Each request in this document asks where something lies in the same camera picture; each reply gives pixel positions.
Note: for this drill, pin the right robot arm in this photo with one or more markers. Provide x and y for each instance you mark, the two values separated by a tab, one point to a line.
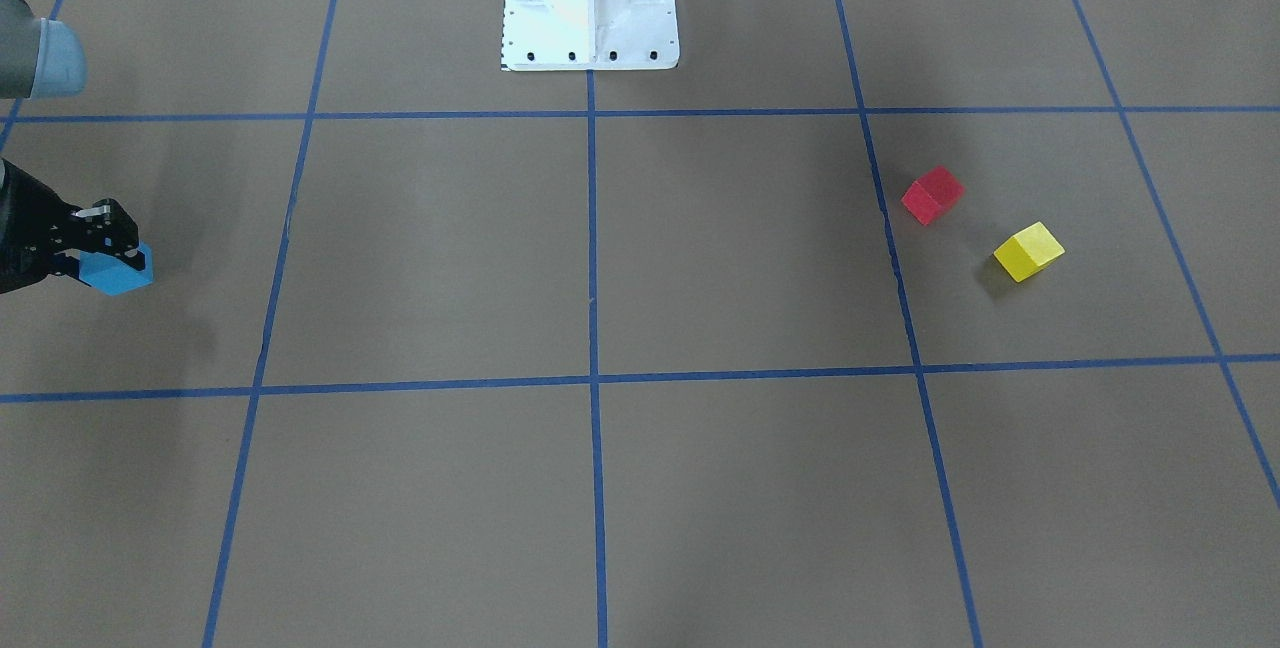
42	58

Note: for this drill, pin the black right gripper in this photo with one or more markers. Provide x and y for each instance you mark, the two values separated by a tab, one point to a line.
27	228

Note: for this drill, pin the white camera pole base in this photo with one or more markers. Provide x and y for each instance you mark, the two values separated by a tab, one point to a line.
589	35

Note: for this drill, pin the yellow block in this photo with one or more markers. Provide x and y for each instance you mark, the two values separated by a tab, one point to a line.
1028	252

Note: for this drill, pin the blue block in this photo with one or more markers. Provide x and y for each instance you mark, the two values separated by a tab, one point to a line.
113	276

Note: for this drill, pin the red block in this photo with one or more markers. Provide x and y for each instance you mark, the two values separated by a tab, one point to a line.
932	195

